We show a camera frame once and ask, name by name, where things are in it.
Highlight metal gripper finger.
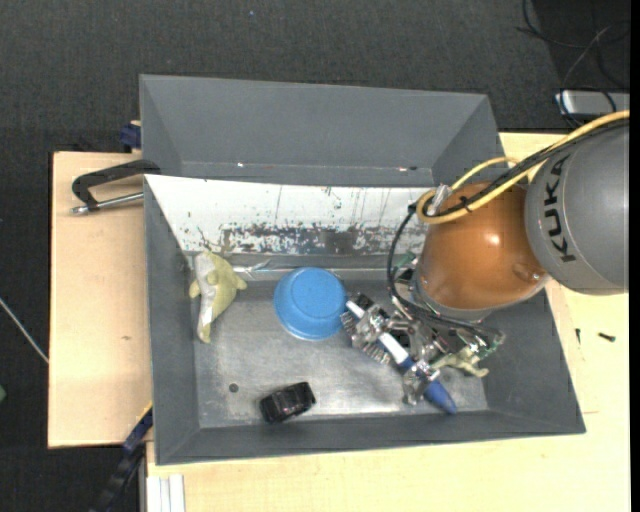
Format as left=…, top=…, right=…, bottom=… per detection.
left=340, top=298, right=397, bottom=366
left=401, top=359, right=442, bottom=407

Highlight blue and white pen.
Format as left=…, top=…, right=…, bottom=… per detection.
left=345, top=299, right=458, bottom=416

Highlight small pale green toy animal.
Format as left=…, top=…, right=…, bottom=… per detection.
left=433, top=346, right=491, bottom=379

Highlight blue bowl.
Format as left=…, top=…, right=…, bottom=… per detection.
left=272, top=266, right=349, bottom=342

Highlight yellow-green and white toy animal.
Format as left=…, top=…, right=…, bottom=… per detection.
left=188, top=249, right=249, bottom=345

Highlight grey metal bin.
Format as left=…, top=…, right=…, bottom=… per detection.
left=138, top=73, right=587, bottom=466

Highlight pale wood board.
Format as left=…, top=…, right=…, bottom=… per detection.
left=47, top=151, right=154, bottom=450

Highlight black ribbed ring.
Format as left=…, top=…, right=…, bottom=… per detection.
left=258, top=381, right=317, bottom=425

